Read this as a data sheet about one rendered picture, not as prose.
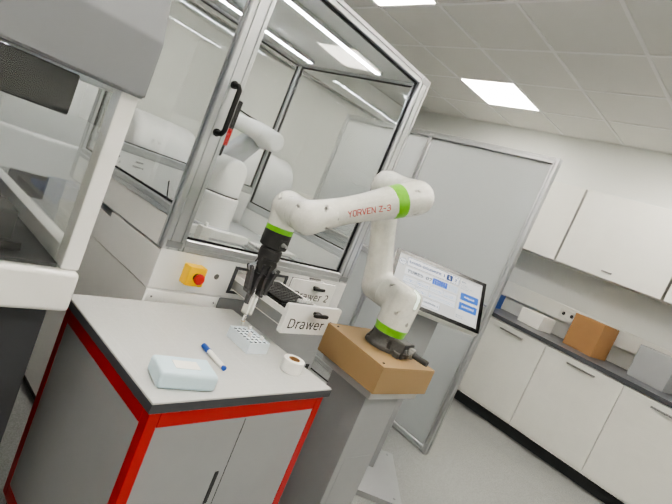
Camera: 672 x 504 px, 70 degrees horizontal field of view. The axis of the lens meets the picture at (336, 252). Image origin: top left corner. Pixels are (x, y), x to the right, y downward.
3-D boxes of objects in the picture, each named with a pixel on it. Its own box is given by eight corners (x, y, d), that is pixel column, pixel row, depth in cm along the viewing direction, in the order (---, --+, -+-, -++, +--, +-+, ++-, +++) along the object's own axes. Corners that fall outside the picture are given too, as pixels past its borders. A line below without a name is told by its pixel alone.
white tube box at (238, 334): (266, 354, 157) (270, 344, 156) (246, 353, 150) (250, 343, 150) (246, 336, 165) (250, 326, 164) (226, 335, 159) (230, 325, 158)
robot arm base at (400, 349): (430, 370, 179) (437, 356, 178) (413, 373, 167) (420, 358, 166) (377, 335, 194) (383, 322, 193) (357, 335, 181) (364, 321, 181)
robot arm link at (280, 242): (279, 229, 163) (258, 223, 156) (300, 240, 155) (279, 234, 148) (272, 245, 164) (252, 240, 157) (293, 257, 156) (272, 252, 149)
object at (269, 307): (327, 330, 186) (333, 316, 185) (280, 326, 166) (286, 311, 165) (266, 288, 211) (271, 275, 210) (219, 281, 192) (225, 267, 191)
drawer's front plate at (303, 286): (328, 307, 230) (336, 286, 229) (285, 301, 208) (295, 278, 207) (325, 305, 231) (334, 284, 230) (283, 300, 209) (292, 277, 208)
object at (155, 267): (335, 310, 239) (346, 283, 237) (147, 287, 161) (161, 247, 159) (232, 244, 299) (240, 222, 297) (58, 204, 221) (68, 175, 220)
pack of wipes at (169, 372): (202, 373, 126) (208, 358, 126) (214, 393, 119) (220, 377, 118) (145, 368, 117) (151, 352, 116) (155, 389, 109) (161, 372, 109)
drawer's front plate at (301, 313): (331, 335, 186) (342, 310, 185) (278, 333, 164) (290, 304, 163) (328, 333, 187) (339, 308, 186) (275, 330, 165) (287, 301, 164)
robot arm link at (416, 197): (416, 206, 176) (418, 174, 171) (439, 216, 166) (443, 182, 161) (375, 214, 167) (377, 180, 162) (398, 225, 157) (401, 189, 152)
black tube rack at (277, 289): (307, 319, 188) (313, 304, 187) (275, 316, 174) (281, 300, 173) (273, 296, 202) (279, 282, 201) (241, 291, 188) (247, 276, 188)
